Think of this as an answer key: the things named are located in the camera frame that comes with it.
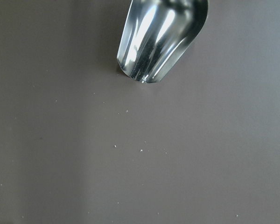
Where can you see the shiny metal scoop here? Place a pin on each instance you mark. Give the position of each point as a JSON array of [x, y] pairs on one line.
[[156, 34]]

